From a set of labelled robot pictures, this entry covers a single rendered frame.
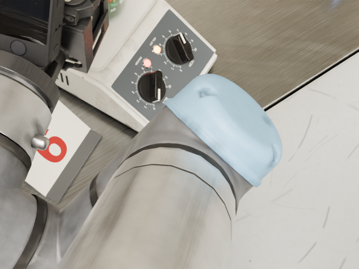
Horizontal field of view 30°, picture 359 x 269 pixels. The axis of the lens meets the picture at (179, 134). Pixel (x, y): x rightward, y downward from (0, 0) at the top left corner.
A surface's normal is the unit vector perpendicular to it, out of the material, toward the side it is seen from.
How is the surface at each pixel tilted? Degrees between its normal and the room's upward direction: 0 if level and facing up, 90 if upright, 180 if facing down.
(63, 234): 46
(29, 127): 61
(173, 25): 30
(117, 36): 0
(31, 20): 57
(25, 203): 51
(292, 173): 0
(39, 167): 40
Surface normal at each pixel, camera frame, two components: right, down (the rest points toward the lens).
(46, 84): 0.85, 0.03
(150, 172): -0.02, -0.92
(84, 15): 0.37, 0.85
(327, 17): 0.07, -0.42
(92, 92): -0.51, 0.77
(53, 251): 0.57, -0.16
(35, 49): -0.19, 0.50
